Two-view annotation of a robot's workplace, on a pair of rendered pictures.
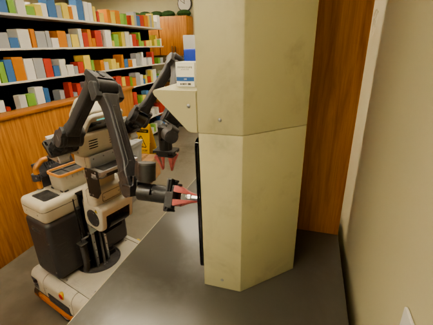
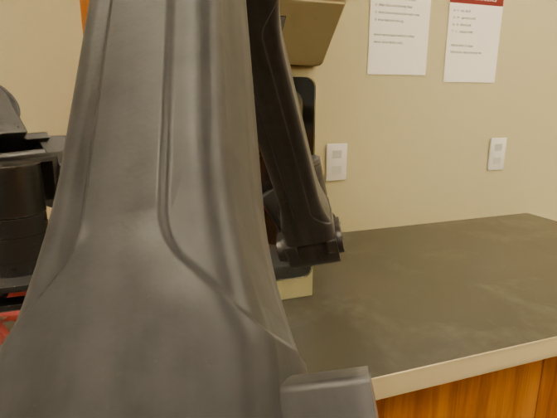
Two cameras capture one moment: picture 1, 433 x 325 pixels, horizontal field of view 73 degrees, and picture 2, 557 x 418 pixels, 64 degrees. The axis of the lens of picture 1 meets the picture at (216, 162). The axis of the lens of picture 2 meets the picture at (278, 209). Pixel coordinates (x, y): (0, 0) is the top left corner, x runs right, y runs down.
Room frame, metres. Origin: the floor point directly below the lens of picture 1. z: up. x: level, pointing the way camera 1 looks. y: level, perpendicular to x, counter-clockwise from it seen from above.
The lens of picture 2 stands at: (1.28, 0.71, 1.35)
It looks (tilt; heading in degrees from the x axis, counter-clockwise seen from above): 14 degrees down; 234
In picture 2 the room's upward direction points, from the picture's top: straight up
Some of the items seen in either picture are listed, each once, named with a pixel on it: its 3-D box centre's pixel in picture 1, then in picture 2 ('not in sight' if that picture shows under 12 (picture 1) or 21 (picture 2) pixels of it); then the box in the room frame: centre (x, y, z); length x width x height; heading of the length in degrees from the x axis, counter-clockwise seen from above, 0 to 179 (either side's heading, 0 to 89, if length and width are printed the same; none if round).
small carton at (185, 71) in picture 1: (188, 73); not in sight; (0.80, 0.07, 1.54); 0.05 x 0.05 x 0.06; 73
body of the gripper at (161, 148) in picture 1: (165, 145); (18, 249); (1.23, 0.22, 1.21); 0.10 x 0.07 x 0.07; 72
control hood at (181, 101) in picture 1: (198, 100); (241, 29); (0.86, 0.05, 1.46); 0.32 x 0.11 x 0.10; 163
